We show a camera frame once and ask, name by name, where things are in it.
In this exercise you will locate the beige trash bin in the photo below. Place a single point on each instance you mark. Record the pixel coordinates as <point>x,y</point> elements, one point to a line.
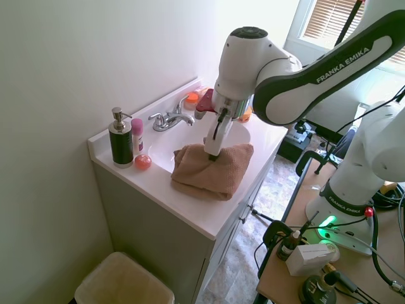
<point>126,278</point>

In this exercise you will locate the black camera stand pole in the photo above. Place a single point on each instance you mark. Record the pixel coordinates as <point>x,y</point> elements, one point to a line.
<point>348,23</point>

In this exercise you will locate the grey vanity cabinet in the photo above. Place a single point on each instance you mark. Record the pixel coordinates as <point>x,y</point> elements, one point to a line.
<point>152,228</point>

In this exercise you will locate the black soap dispenser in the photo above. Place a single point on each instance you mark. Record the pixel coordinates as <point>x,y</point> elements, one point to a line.
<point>121,142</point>

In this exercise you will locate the dark green C-clamp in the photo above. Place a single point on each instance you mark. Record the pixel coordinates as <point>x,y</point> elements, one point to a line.
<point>303,161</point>

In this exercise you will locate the black C-clamp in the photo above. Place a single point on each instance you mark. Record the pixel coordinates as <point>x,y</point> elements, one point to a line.
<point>275,226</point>

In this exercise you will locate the silver cabinet knob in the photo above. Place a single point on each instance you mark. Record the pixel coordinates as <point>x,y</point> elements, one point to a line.
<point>244,219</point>
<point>253,210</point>

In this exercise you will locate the pink deodorant stick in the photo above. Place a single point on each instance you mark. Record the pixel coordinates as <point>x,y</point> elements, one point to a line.
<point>137,139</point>

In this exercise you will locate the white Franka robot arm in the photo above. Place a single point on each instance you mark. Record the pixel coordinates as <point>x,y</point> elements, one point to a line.
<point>316,79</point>

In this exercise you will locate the red stop button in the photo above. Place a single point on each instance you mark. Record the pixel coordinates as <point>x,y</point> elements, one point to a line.
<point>368,212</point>

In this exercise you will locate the white paper scrap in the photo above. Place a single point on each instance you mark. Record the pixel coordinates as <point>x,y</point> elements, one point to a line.
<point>311,187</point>

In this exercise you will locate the dark dropper bottle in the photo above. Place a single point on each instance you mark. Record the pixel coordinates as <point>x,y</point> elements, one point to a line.
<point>288,248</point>

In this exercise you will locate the small jar with orange lid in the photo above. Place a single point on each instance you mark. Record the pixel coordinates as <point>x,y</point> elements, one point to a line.
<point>191,99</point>

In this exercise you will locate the wrist camera with red mount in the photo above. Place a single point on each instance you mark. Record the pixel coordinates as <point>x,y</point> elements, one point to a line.
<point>205,103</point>

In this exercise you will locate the window with wooden blinds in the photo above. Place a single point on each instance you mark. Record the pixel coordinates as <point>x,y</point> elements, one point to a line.
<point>322,22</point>

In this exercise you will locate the black case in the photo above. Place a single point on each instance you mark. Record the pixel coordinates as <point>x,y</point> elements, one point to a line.
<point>294,149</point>

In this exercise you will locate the black round base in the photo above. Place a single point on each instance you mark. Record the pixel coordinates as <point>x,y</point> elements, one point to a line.
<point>316,291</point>

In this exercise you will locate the orange round tub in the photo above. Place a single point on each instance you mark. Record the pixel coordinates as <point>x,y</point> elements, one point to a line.
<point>245,118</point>

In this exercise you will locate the round pink soap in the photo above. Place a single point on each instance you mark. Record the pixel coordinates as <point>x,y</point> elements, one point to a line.
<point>143,162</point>

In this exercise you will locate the pink towel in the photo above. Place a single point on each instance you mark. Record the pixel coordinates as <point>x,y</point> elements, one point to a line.
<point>212,177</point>

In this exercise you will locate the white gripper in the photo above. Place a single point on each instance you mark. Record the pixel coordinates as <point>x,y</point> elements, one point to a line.
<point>216,142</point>

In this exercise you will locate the white sink vanity cabinet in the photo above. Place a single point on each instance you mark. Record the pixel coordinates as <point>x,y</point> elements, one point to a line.
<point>152,190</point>

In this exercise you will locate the white cardboard box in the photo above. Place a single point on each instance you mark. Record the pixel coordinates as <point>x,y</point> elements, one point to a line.
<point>307,259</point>

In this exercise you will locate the round white jar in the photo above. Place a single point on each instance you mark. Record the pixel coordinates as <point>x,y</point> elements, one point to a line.
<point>333,250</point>

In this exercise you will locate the pink wet wipes pack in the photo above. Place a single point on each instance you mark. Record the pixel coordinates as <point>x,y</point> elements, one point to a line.
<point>202,89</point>

